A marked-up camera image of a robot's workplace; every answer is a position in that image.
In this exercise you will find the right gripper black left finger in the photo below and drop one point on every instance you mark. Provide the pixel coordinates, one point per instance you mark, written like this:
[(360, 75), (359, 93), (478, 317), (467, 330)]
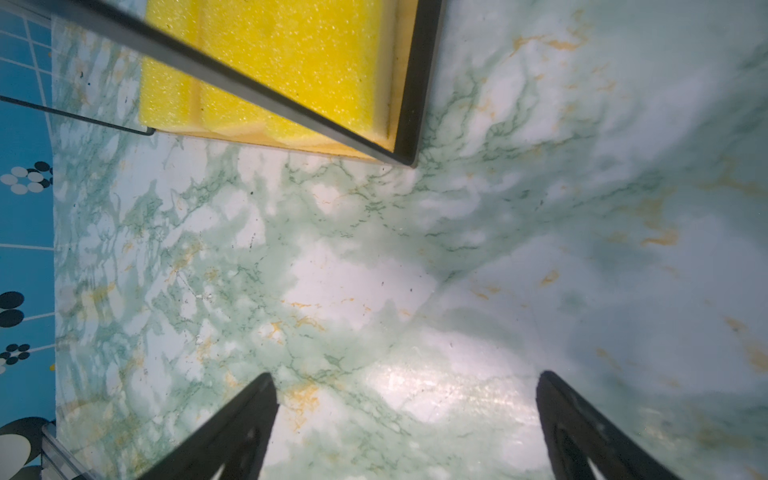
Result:
[(232, 444)]

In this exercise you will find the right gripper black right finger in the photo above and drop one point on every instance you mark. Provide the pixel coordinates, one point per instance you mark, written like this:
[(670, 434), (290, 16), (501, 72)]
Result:
[(581, 441)]

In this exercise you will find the wooden three-tier shelf black frame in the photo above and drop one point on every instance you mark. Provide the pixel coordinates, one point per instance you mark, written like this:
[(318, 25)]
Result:
[(237, 108)]

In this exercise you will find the yellow sponge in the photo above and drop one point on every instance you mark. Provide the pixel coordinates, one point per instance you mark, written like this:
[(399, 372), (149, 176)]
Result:
[(170, 99), (333, 57)]

